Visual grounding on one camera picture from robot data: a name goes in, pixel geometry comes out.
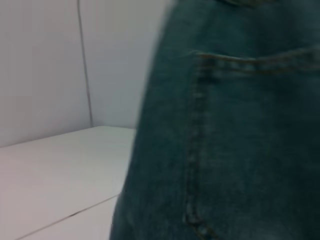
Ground blue denim shorts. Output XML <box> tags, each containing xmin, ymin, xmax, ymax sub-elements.
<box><xmin>108</xmin><ymin>0</ymin><xmax>320</xmax><ymax>240</ymax></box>

